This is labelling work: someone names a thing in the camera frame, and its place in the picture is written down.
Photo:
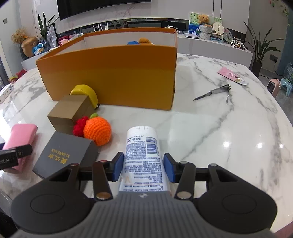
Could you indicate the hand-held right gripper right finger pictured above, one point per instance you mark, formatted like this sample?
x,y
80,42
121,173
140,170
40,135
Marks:
x,y
169,168

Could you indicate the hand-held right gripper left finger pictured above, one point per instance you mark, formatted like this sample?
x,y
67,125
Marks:
x,y
118,167

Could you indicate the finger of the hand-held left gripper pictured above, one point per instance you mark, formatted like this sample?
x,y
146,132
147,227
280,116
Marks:
x,y
23,151

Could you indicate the pink case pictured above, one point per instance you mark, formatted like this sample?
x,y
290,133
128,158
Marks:
x,y
20,135

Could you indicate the white tube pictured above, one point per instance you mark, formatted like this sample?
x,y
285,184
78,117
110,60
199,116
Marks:
x,y
142,155

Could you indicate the dark grey gift box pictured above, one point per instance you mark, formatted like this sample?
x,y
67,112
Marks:
x,y
64,153

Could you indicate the orange crochet ball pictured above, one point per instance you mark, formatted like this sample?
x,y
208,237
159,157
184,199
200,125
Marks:
x,y
97,131

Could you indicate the brown cardboard box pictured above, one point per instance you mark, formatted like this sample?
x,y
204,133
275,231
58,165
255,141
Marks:
x,y
68,107

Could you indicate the yellow tape measure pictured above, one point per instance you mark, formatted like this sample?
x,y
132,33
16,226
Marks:
x,y
84,90

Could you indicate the orange cardboard box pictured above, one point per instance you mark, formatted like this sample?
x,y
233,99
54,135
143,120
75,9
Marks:
x,y
114,75

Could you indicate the teddy bear with blue hat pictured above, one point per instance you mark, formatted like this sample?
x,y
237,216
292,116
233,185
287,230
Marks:
x,y
145,41

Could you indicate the red crochet berries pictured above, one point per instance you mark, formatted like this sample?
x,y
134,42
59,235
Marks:
x,y
79,128

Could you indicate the white carton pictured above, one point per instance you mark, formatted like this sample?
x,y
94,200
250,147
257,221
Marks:
x,y
5,92

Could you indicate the metal nail clipper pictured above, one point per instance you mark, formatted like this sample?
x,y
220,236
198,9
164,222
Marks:
x,y
215,92

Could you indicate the blue snack packets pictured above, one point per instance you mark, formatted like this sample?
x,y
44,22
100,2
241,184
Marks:
x,y
37,48

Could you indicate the gold vase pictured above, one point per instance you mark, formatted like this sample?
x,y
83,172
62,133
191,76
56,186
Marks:
x,y
29,47

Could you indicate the pink card packet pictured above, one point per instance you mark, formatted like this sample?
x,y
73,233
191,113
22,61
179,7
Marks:
x,y
231,75

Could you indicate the dried flowers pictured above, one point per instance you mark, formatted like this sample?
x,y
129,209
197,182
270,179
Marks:
x,y
19,35

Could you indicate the pink box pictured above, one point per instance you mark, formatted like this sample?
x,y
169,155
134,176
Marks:
x,y
63,41

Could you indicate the green plant in glass vase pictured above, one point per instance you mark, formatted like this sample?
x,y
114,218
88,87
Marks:
x,y
44,29

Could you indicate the white marble cabinet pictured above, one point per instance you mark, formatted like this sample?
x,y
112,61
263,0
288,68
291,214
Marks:
x,y
206,47

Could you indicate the pink heater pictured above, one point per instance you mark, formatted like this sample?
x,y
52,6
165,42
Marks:
x,y
272,87

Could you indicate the white laptop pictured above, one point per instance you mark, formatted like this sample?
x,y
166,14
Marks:
x,y
191,35

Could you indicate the white router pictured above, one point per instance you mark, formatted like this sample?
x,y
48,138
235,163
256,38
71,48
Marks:
x,y
107,26

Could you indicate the cow figurines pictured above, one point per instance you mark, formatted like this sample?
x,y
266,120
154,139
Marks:
x,y
239,44

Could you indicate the green stool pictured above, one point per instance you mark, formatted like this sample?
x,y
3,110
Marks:
x,y
286,85

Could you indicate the decorated plate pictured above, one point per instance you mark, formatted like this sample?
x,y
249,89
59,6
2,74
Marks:
x,y
227,35

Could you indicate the potted plant in black pot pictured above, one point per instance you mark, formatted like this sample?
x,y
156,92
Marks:
x,y
258,52

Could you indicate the green blue painting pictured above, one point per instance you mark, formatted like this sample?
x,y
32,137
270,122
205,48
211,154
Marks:
x,y
193,22

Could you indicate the round white fan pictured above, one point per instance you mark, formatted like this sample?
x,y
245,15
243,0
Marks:
x,y
218,28

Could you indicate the small brown teddy bear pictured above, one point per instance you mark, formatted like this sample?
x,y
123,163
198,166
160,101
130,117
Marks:
x,y
203,19

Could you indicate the black television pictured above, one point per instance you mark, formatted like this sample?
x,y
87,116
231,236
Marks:
x,y
103,8

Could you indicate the hanging green leaves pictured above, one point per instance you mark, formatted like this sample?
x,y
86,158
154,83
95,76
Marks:
x,y
281,6

